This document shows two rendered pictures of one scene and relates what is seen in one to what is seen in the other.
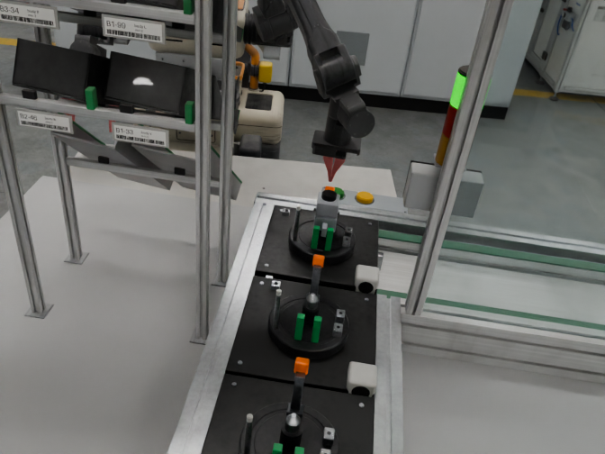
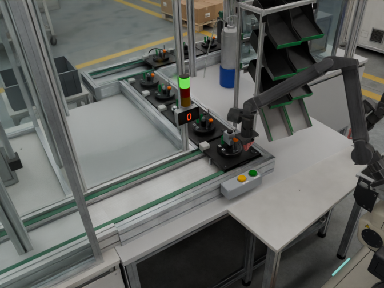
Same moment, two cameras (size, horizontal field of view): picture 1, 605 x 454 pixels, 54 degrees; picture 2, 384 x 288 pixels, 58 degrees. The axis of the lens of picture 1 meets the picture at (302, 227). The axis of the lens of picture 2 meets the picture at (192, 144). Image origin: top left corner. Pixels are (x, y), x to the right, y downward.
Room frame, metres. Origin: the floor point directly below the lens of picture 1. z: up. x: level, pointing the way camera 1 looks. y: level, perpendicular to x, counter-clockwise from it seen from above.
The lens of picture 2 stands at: (2.14, -1.02, 2.12)
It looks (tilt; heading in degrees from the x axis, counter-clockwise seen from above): 37 degrees down; 147
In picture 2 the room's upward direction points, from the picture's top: 3 degrees counter-clockwise
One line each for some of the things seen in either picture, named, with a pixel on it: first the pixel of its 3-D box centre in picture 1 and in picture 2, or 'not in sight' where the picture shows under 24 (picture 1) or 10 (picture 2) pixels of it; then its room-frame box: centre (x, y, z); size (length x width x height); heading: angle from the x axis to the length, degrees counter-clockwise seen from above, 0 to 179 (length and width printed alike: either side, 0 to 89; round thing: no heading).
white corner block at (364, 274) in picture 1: (365, 280); (204, 147); (0.90, -0.14, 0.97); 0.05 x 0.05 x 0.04; 87
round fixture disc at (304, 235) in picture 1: (321, 239); (229, 148); (1.00, -0.04, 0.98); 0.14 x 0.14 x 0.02
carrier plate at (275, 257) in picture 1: (320, 247); (229, 151); (1.00, -0.04, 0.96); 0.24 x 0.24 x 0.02; 87
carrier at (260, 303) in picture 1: (311, 311); (203, 122); (0.75, -0.03, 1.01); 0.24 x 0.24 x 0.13; 87
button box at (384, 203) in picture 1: (362, 209); (241, 183); (1.21, -0.14, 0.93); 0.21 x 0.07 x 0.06; 87
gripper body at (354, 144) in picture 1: (338, 131); (247, 131); (1.14, -0.05, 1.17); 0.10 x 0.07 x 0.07; 87
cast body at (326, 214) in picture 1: (327, 210); (228, 135); (0.99, -0.04, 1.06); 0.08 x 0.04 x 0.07; 178
